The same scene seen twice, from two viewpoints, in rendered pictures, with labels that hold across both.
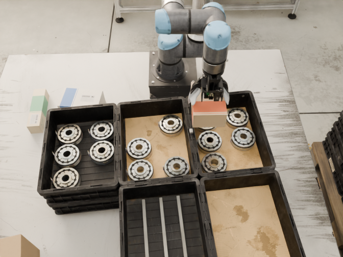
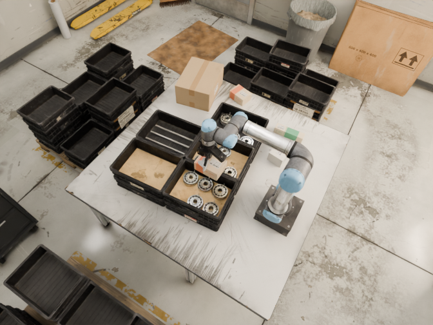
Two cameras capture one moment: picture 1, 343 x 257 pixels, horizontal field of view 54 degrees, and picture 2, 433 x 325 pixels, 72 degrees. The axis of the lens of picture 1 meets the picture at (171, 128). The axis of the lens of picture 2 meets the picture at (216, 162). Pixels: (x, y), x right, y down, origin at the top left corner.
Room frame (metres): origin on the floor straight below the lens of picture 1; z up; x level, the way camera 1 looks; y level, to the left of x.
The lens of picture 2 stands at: (1.28, -1.02, 2.61)
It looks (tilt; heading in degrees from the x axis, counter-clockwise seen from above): 56 degrees down; 117
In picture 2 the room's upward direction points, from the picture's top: 5 degrees clockwise
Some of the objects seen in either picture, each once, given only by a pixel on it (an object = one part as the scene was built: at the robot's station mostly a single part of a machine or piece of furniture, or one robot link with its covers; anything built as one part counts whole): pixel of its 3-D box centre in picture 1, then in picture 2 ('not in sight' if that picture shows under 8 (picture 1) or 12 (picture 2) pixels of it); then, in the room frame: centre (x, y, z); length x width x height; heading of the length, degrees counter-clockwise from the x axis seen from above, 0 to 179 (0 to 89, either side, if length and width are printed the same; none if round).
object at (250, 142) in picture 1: (243, 137); (194, 202); (0.80, -0.31, 0.86); 0.10 x 0.10 x 0.01
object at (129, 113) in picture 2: not in sight; (126, 116); (-0.38, 0.29, 0.41); 0.31 x 0.02 x 0.16; 90
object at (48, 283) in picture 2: not in sight; (58, 286); (0.22, -1.15, 0.37); 0.40 x 0.30 x 0.45; 0
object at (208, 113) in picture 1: (207, 104); (210, 164); (0.80, -0.14, 1.08); 0.16 x 0.12 x 0.07; 0
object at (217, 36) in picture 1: (216, 42); (209, 130); (0.78, -0.14, 1.40); 0.09 x 0.08 x 0.11; 0
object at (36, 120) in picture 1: (38, 110); (288, 133); (1.07, 0.67, 0.73); 0.24 x 0.06 x 0.06; 3
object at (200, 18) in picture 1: (207, 21); (227, 136); (0.88, -0.12, 1.39); 0.11 x 0.11 x 0.08; 0
